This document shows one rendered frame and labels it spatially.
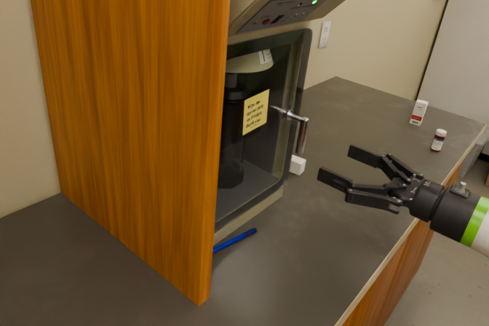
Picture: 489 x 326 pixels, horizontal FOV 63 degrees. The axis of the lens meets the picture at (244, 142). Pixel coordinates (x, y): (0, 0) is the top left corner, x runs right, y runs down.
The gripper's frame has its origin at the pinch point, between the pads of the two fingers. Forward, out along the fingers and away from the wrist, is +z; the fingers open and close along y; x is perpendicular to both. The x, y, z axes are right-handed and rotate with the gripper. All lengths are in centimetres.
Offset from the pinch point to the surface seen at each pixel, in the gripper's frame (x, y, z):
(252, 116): -9.9, 13.3, 14.5
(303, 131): -3.9, 0.2, 9.6
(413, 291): 115, -103, -14
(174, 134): -13.2, 34.1, 13.9
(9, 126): 0, 41, 59
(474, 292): 115, -125, -38
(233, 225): 18.2, 14.1, 15.8
